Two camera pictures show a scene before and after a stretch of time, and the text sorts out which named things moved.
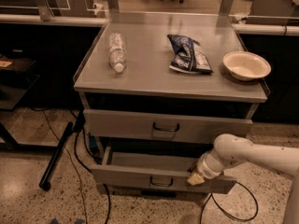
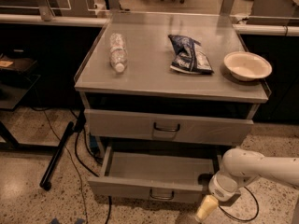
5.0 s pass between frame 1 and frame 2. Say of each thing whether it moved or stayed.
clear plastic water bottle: stayed
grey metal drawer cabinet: stayed
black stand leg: stayed
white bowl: stayed
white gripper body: moved
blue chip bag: stayed
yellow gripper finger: moved
